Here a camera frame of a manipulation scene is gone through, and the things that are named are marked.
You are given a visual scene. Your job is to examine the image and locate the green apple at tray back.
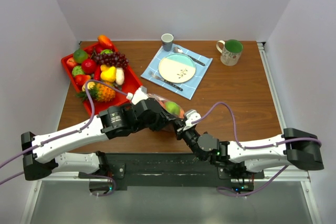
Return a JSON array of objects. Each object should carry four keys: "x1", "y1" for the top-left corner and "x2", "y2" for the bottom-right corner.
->
[{"x1": 100, "y1": 49, "x2": 114, "y2": 54}]

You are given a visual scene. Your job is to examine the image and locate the small pineapple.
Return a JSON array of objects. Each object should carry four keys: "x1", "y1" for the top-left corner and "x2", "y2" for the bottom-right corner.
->
[{"x1": 76, "y1": 82, "x2": 116, "y2": 102}]

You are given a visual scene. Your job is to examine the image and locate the floral mug green inside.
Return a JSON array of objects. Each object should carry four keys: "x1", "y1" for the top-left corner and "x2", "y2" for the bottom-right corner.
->
[{"x1": 216, "y1": 39, "x2": 244, "y2": 66}]

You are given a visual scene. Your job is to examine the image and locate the red apple at tray left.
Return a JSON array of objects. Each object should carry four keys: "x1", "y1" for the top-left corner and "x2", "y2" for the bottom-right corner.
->
[{"x1": 66, "y1": 57, "x2": 78, "y2": 70}]

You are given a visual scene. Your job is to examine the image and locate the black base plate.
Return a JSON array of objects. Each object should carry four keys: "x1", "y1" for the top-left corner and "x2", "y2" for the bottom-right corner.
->
[{"x1": 79, "y1": 153, "x2": 264, "y2": 193}]

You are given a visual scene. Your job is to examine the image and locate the red fruit tray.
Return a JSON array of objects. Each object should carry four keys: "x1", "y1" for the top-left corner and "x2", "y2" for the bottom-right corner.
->
[{"x1": 61, "y1": 54, "x2": 142, "y2": 116}]

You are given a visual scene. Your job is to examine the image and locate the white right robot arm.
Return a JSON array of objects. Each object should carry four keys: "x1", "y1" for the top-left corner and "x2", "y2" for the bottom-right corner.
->
[{"x1": 175, "y1": 126, "x2": 324, "y2": 178}]

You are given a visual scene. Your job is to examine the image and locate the cream and teal plate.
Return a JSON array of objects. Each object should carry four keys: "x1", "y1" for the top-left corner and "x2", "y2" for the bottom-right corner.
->
[{"x1": 158, "y1": 53, "x2": 196, "y2": 83}]

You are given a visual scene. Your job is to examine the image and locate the green lime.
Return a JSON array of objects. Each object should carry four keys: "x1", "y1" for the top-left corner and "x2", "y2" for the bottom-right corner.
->
[{"x1": 72, "y1": 49, "x2": 89, "y2": 64}]

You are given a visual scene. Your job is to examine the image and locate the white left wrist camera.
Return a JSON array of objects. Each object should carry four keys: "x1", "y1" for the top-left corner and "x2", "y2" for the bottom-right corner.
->
[{"x1": 126, "y1": 86, "x2": 149, "y2": 105}]

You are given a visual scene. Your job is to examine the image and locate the green custard apple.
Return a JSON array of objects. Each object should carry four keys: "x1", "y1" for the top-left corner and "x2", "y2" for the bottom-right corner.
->
[{"x1": 71, "y1": 66, "x2": 85, "y2": 77}]

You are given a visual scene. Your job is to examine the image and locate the metal spoon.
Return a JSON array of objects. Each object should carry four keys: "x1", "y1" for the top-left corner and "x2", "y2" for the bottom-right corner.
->
[{"x1": 173, "y1": 47, "x2": 205, "y2": 66}]

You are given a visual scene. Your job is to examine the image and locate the red pomegranate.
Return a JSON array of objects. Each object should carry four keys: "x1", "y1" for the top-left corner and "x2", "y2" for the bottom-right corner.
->
[{"x1": 95, "y1": 44, "x2": 104, "y2": 54}]

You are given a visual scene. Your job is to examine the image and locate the grey paper cup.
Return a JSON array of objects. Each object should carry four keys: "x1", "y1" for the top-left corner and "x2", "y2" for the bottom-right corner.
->
[{"x1": 161, "y1": 33, "x2": 174, "y2": 51}]

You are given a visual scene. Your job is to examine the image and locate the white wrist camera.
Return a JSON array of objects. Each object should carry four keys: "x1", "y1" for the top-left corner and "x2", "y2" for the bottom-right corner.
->
[
  {"x1": 126, "y1": 86, "x2": 149, "y2": 105},
  {"x1": 184, "y1": 109, "x2": 202, "y2": 127}
]

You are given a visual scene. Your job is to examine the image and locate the yellow bell pepper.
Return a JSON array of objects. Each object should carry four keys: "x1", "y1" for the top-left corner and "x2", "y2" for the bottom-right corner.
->
[{"x1": 100, "y1": 65, "x2": 116, "y2": 82}]

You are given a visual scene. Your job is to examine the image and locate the dark red grape bunch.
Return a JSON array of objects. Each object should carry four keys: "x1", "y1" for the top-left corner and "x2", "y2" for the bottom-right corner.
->
[{"x1": 92, "y1": 52, "x2": 129, "y2": 69}]

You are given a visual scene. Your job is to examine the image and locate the clear zip bag orange zipper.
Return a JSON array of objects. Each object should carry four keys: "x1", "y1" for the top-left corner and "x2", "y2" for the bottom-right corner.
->
[{"x1": 148, "y1": 93, "x2": 184, "y2": 133}]

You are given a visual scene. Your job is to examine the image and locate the metal fork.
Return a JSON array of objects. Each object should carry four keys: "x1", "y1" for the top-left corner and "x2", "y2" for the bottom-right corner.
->
[{"x1": 149, "y1": 71, "x2": 183, "y2": 91}]

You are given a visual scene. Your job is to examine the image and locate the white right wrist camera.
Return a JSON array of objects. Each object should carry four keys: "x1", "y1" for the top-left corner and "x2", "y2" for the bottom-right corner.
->
[{"x1": 184, "y1": 109, "x2": 202, "y2": 127}]

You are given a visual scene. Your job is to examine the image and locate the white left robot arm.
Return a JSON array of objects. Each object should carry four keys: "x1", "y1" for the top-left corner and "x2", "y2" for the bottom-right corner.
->
[{"x1": 21, "y1": 98, "x2": 176, "y2": 181}]

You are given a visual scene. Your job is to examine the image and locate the red strawberry fruit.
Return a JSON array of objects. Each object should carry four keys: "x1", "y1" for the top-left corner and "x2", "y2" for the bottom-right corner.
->
[{"x1": 74, "y1": 74, "x2": 91, "y2": 87}]

